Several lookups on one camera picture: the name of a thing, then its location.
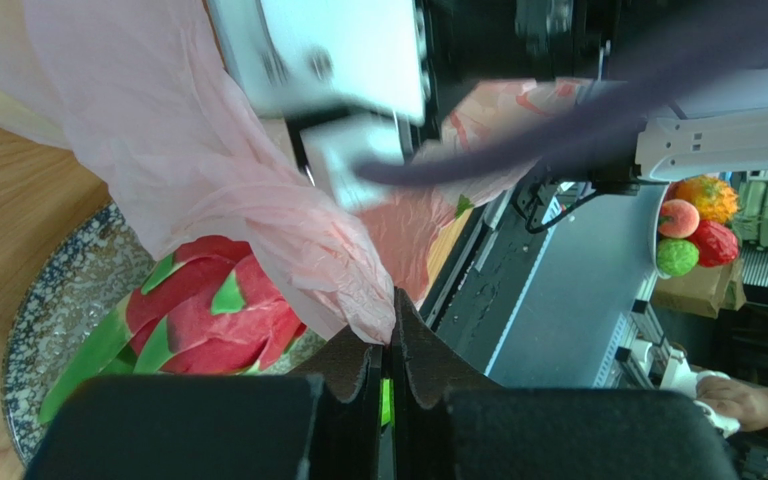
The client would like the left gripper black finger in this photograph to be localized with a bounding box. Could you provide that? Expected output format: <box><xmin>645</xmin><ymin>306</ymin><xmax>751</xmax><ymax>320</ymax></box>
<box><xmin>26</xmin><ymin>329</ymin><xmax>383</xmax><ymax>479</ymax></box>

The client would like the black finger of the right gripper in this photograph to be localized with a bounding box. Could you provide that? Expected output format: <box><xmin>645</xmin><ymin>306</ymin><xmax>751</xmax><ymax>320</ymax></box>
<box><xmin>389</xmin><ymin>289</ymin><xmax>736</xmax><ymax>479</ymax></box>

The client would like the red fake dragon fruit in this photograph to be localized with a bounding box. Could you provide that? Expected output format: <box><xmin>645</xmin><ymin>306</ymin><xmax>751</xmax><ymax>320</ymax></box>
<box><xmin>38</xmin><ymin>235</ymin><xmax>306</xmax><ymax>423</ymax></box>

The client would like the pink plastic bag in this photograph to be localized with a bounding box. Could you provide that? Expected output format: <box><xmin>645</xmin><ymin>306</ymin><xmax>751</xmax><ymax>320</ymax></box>
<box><xmin>0</xmin><ymin>0</ymin><xmax>598</xmax><ymax>346</ymax></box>

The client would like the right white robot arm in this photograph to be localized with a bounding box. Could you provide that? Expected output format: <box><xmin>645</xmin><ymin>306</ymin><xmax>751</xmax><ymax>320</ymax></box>
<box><xmin>376</xmin><ymin>1</ymin><xmax>768</xmax><ymax>479</ymax></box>

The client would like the person's hand in background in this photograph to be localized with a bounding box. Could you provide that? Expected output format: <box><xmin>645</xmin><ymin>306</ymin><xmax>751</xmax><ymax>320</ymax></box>
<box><xmin>696</xmin><ymin>376</ymin><xmax>768</xmax><ymax>432</ymax></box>

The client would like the speckled ceramic plate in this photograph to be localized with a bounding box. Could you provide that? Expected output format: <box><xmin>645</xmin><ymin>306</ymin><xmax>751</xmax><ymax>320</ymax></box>
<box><xmin>1</xmin><ymin>202</ymin><xmax>325</xmax><ymax>467</ymax></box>

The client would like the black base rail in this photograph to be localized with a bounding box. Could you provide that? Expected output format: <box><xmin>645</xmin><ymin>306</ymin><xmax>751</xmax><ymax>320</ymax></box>
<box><xmin>417</xmin><ymin>192</ymin><xmax>558</xmax><ymax>334</ymax></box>

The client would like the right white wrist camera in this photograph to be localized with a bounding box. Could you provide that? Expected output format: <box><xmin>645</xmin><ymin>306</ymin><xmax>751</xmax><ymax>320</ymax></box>
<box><xmin>208</xmin><ymin>0</ymin><xmax>432</xmax><ymax>212</ymax></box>

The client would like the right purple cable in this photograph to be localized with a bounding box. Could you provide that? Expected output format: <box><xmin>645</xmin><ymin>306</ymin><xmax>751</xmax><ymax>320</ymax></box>
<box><xmin>353</xmin><ymin>13</ymin><xmax>768</xmax><ymax>189</ymax></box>

